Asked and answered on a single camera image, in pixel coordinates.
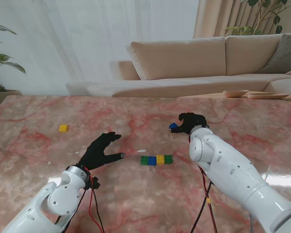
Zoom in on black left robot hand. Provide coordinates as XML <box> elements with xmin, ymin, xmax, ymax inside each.
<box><xmin>77</xmin><ymin>132</ymin><xmax>127</xmax><ymax>172</ymax></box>

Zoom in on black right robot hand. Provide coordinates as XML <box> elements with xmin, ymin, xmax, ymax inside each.
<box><xmin>169</xmin><ymin>112</ymin><xmax>210</xmax><ymax>135</ymax></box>

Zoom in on wooden bowl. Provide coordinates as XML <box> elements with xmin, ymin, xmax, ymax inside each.
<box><xmin>223</xmin><ymin>89</ymin><xmax>249</xmax><ymax>98</ymax></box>

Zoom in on beige sofa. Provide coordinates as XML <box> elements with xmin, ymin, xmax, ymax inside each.
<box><xmin>66</xmin><ymin>31</ymin><xmax>291</xmax><ymax>98</ymax></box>

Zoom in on shallow wooden plate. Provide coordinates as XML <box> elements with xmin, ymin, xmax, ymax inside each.
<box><xmin>247</xmin><ymin>92</ymin><xmax>290</xmax><ymax>100</ymax></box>

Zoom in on beige curtain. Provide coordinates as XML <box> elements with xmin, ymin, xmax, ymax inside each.
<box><xmin>193</xmin><ymin>0</ymin><xmax>291</xmax><ymax>39</ymax></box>

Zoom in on grey plant pot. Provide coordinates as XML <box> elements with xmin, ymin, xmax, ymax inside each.
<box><xmin>0</xmin><ymin>90</ymin><xmax>22</xmax><ymax>107</ymax></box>

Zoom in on grey cushion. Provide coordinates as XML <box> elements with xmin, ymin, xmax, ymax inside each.
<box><xmin>258</xmin><ymin>33</ymin><xmax>291</xmax><ymax>74</ymax></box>

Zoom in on white sheer curtain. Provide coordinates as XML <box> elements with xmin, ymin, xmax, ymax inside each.
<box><xmin>0</xmin><ymin>0</ymin><xmax>199</xmax><ymax>95</ymax></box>

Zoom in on tall leafy tree plant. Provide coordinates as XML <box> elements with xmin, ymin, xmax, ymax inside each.
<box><xmin>224</xmin><ymin>0</ymin><xmax>291</xmax><ymax>37</ymax></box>

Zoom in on green leafy potted plant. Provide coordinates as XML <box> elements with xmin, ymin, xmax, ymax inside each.
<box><xmin>0</xmin><ymin>21</ymin><xmax>26</xmax><ymax>92</ymax></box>

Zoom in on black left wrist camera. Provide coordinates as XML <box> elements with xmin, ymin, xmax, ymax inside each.
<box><xmin>86</xmin><ymin>176</ymin><xmax>100</xmax><ymax>190</ymax></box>

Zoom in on red and black left cables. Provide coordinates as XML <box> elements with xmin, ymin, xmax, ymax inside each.
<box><xmin>54</xmin><ymin>167</ymin><xmax>105</xmax><ymax>233</ymax></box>

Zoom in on red and black cables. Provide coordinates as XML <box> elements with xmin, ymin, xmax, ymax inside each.
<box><xmin>54</xmin><ymin>167</ymin><xmax>105</xmax><ymax>233</ymax></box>
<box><xmin>189</xmin><ymin>135</ymin><xmax>219</xmax><ymax>233</ymax></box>

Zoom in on red and black right cables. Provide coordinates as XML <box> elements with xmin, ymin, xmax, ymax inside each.
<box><xmin>189</xmin><ymin>135</ymin><xmax>219</xmax><ymax>233</ymax></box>

